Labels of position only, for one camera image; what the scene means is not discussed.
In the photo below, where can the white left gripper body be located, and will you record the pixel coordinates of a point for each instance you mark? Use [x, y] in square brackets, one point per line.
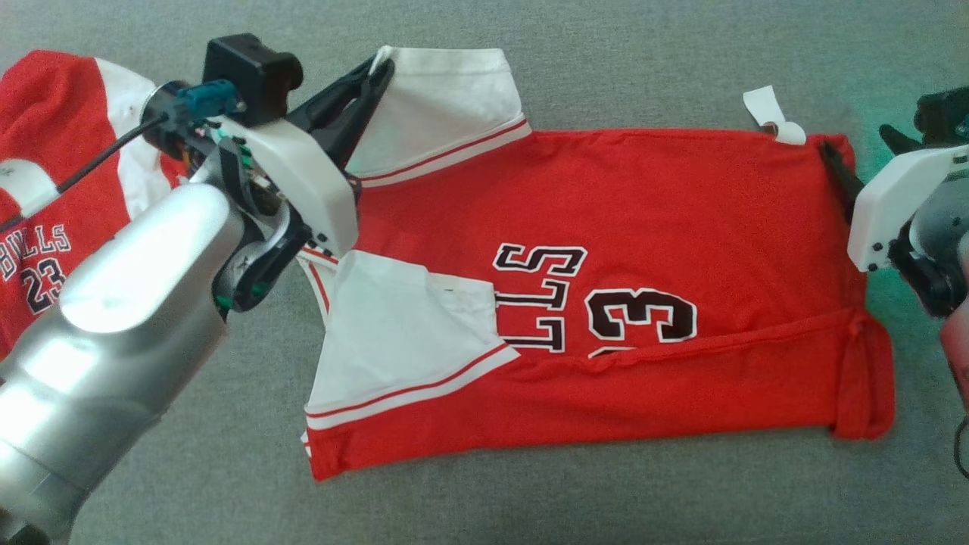
[303, 182]

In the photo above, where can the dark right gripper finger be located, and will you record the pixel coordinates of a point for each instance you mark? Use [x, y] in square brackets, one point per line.
[897, 140]
[840, 178]

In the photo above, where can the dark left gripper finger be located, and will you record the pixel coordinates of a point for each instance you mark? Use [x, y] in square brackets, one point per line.
[356, 121]
[333, 97]

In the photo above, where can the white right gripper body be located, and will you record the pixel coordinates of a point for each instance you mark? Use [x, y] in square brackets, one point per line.
[893, 197]

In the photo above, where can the red and white Bulls jersey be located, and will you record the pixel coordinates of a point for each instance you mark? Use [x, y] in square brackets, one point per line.
[643, 197]

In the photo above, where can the red shorts with white trim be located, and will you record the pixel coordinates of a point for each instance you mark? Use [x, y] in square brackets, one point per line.
[45, 98]

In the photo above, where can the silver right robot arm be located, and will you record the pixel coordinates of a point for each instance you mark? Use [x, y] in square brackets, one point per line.
[942, 242]

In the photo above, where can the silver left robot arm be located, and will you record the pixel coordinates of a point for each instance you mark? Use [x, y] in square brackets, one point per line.
[113, 341]

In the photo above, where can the large grey sofa seat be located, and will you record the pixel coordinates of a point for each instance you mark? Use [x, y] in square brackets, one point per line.
[530, 515]

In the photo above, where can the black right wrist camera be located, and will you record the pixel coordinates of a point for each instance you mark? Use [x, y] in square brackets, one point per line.
[946, 113]

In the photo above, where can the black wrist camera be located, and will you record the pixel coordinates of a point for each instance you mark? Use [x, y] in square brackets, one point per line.
[946, 113]
[253, 72]

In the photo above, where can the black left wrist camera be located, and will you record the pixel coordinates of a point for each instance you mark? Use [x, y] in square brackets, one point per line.
[253, 72]

